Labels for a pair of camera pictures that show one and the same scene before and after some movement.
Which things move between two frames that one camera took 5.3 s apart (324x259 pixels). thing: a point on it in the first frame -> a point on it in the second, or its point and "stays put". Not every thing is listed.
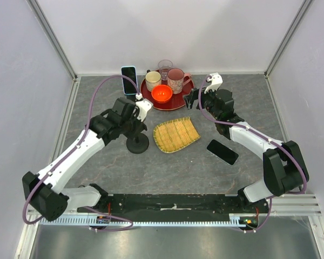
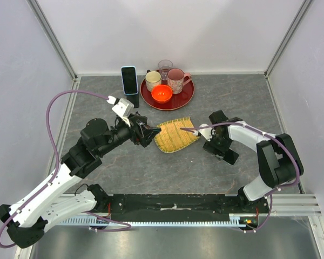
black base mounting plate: x=145 y=207 stays put
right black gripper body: x=207 y=101 -> x=222 y=144
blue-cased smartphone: x=128 y=87 stays put
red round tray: x=176 y=101 stays put
